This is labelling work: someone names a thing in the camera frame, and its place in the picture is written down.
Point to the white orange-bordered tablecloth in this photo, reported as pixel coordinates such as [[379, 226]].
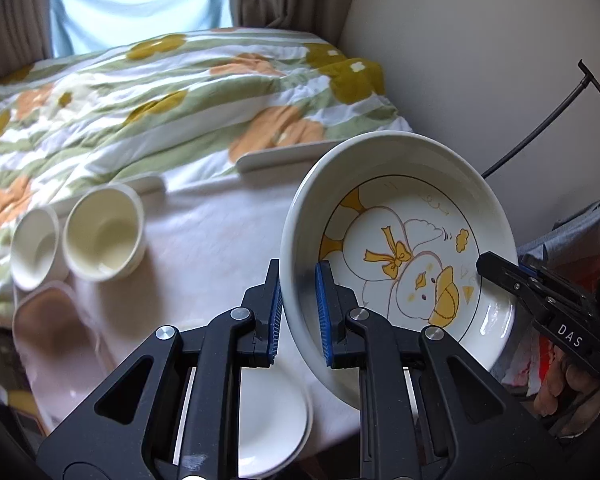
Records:
[[205, 230]]

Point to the grey clothing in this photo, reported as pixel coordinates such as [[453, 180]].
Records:
[[575, 230]]

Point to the white bed table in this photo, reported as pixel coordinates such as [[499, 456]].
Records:
[[280, 156]]

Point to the light blue cloth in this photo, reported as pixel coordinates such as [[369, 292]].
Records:
[[140, 0]]

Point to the person's right hand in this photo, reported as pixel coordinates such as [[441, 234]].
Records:
[[565, 382]]

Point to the cream bowl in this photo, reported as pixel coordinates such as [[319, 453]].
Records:
[[100, 235]]

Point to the pink plate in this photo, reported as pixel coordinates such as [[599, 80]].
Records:
[[50, 320]]

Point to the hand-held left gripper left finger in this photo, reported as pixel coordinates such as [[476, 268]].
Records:
[[276, 310]]

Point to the plain white plate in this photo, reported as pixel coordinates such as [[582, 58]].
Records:
[[270, 420]]

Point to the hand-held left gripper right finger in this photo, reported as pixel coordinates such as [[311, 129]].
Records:
[[324, 310]]

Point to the white duck print plate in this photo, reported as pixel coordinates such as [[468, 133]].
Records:
[[415, 240]]

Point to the small white bowl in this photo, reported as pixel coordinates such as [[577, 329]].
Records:
[[35, 250]]

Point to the red white plastic bag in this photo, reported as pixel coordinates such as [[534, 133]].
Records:
[[542, 355]]

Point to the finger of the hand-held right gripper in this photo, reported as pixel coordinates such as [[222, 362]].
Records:
[[555, 285], [510, 277]]

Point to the yellow box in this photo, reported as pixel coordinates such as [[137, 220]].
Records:
[[20, 402]]

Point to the floral green orange blanket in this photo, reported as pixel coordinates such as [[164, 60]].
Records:
[[130, 90]]

